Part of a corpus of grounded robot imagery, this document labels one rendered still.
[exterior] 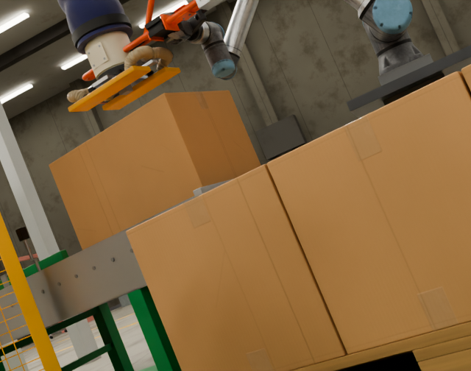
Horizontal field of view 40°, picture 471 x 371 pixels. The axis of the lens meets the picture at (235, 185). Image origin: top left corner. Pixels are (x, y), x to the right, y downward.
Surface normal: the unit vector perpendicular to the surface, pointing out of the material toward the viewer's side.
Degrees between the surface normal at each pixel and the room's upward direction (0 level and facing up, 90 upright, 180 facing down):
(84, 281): 90
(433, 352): 90
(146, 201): 90
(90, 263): 90
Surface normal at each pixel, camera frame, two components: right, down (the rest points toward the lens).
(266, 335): -0.50, 0.14
